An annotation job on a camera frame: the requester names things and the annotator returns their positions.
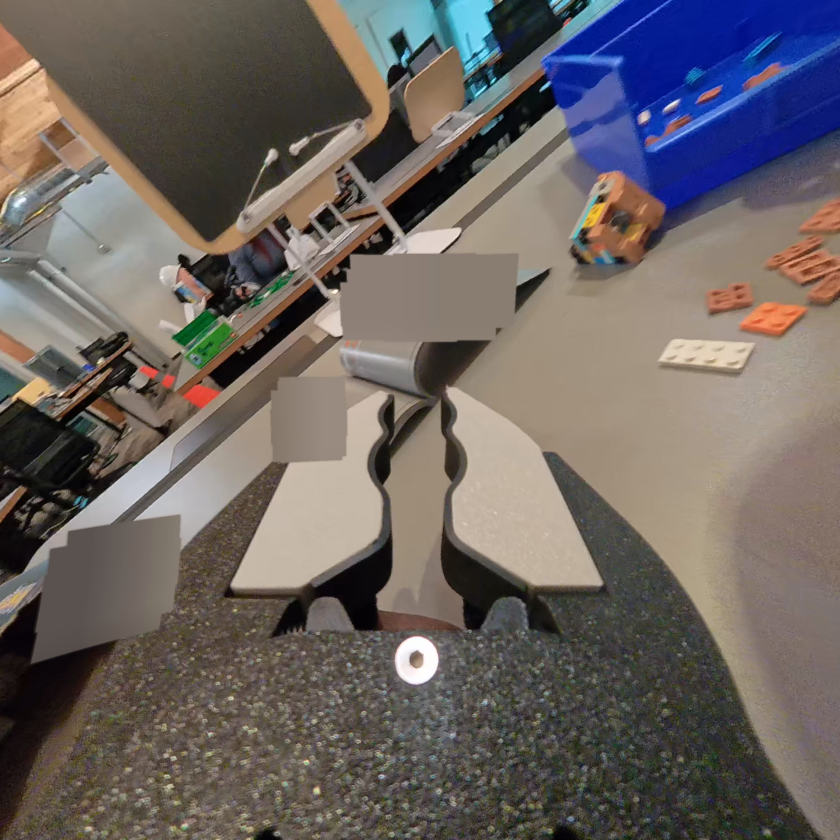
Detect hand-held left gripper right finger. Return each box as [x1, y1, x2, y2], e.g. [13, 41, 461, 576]
[440, 387, 605, 614]

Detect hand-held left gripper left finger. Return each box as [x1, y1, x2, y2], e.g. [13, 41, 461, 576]
[230, 390, 395, 614]

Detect white brick plate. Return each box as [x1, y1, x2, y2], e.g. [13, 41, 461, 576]
[658, 338, 756, 375]

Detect brown square brick plate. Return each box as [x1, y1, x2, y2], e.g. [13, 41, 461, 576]
[705, 283, 754, 316]

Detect orange square brick plate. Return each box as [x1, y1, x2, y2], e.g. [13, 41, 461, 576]
[739, 302, 808, 339]

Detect narrow brown brick plate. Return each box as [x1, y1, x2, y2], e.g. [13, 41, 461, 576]
[764, 236, 824, 270]

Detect pile of brown bricks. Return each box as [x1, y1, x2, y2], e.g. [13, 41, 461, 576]
[637, 62, 785, 148]

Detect blue plastic bin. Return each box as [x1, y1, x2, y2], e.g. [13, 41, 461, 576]
[541, 0, 840, 211]

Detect grey desk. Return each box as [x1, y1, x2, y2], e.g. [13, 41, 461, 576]
[0, 105, 840, 840]

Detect long office desk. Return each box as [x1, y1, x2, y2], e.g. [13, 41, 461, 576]
[174, 217, 385, 395]
[341, 66, 549, 212]

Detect grey instruction booklet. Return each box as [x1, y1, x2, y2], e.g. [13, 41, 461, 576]
[340, 266, 552, 454]

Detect green brick box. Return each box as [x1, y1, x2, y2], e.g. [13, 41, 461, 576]
[172, 310, 238, 368]

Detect scattered green bricks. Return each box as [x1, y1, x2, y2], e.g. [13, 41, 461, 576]
[246, 272, 296, 309]

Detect white tablet stand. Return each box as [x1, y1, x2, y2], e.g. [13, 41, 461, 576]
[433, 112, 493, 149]
[308, 200, 361, 255]
[236, 118, 463, 339]

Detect brown yellow brick assembly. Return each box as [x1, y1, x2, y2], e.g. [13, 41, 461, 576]
[567, 172, 667, 266]

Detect silver ventilation duct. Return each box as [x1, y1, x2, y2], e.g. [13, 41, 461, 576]
[0, 164, 109, 227]

